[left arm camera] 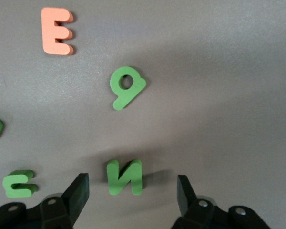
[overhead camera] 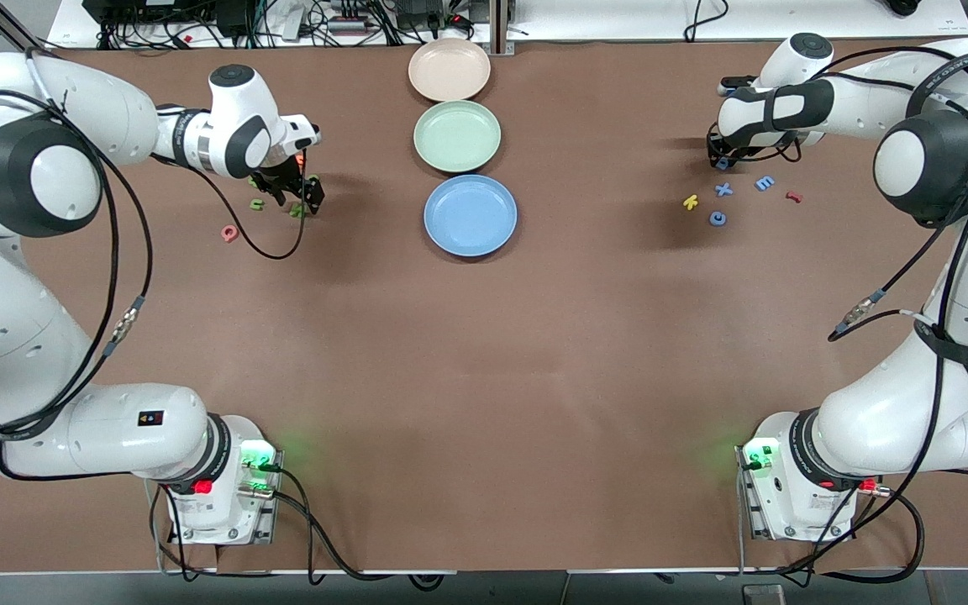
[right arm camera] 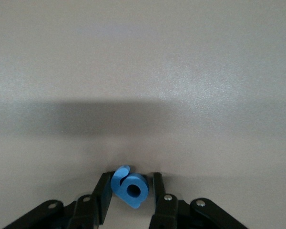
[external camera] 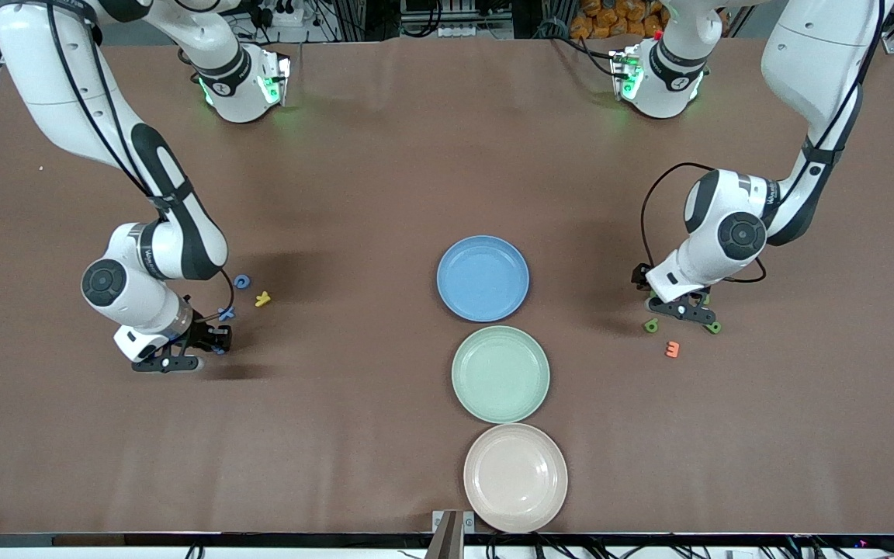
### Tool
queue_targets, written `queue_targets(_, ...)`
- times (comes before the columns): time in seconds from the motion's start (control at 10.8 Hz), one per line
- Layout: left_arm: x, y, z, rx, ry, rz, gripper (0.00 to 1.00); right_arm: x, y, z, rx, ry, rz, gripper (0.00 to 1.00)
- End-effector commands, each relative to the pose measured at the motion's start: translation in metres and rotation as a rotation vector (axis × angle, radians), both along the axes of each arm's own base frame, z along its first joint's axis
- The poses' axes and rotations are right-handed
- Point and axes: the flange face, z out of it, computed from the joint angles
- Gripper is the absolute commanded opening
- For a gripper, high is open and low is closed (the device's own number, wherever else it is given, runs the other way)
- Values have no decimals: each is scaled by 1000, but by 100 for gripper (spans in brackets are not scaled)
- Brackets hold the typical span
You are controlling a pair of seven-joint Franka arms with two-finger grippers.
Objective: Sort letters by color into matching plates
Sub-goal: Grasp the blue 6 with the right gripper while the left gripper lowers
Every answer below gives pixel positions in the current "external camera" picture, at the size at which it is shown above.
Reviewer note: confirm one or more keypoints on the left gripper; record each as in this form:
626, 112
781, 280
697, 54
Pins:
640, 276

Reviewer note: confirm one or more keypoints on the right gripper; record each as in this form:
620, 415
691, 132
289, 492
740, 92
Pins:
203, 335

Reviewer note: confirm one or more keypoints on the blue foam letter x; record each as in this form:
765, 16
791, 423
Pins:
226, 314

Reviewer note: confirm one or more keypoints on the green foam digit six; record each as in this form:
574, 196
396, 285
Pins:
646, 325

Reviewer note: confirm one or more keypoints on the blue foam letter c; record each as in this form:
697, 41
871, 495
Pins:
237, 284

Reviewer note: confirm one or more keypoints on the green foam letter B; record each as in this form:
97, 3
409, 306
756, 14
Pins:
708, 326

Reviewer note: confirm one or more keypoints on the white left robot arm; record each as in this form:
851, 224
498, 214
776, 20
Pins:
819, 62

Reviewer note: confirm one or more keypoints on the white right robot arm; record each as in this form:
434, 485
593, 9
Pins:
67, 93

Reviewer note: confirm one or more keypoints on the yellow foam letter k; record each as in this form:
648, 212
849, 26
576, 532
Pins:
262, 299

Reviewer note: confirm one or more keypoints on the orange foam letter E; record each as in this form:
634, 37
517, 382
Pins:
673, 349

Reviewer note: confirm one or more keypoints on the blue plate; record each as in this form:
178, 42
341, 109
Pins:
483, 278

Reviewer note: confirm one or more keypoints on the green plate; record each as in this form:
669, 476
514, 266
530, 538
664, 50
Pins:
500, 374

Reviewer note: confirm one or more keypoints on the beige pink plate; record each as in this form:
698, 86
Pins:
515, 477

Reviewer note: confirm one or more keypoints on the orange mesh bag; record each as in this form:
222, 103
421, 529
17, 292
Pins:
610, 15

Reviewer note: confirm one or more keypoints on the long white power strip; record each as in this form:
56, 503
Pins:
459, 31

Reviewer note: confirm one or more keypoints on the white power strip with plugs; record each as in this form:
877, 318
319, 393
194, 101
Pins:
284, 12

